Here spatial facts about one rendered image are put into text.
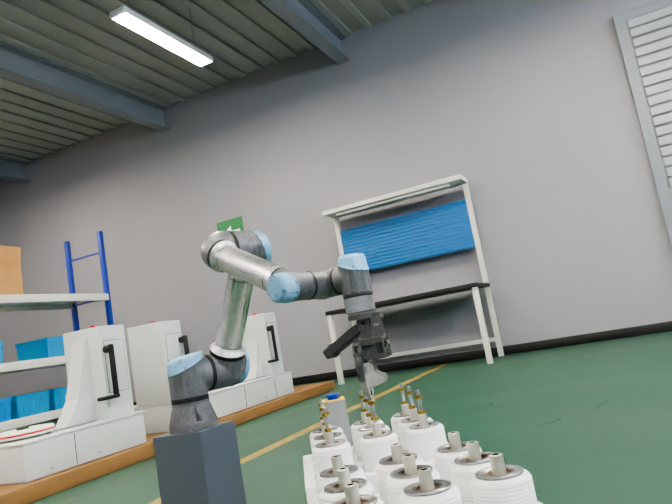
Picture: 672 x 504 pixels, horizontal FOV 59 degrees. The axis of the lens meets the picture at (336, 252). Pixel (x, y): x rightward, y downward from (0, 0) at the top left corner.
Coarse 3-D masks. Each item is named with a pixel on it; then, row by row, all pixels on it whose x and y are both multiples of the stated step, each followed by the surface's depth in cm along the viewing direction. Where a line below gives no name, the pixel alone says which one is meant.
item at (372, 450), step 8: (360, 440) 146; (368, 440) 143; (376, 440) 142; (384, 440) 142; (392, 440) 143; (368, 448) 142; (376, 448) 142; (384, 448) 142; (368, 456) 142; (376, 456) 142; (384, 456) 141; (368, 464) 143; (376, 464) 141
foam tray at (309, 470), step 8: (352, 448) 173; (304, 456) 173; (312, 456) 172; (304, 464) 162; (312, 464) 160; (360, 464) 150; (424, 464) 139; (432, 464) 139; (304, 472) 153; (312, 472) 151; (368, 472) 140; (312, 480) 142; (368, 480) 137; (376, 480) 138; (312, 488) 136; (376, 488) 137; (312, 496) 136
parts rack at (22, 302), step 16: (0, 304) 624; (16, 304) 644; (32, 304) 666; (48, 304) 689; (64, 304) 710; (80, 304) 716; (112, 320) 696; (0, 368) 559; (16, 368) 574; (32, 368) 653; (32, 416) 578; (48, 416) 593
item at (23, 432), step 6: (30, 426) 324; (36, 426) 315; (42, 426) 307; (48, 426) 309; (54, 426) 316; (6, 432) 310; (12, 432) 302; (18, 432) 298; (24, 432) 299; (30, 432) 300; (36, 432) 302; (42, 432) 305; (0, 438) 297; (6, 438) 296; (12, 438) 297; (18, 438) 298
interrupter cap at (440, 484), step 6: (438, 480) 95; (444, 480) 94; (408, 486) 95; (414, 486) 94; (438, 486) 93; (444, 486) 91; (450, 486) 91; (408, 492) 91; (414, 492) 91; (420, 492) 90; (426, 492) 90; (432, 492) 89; (438, 492) 89
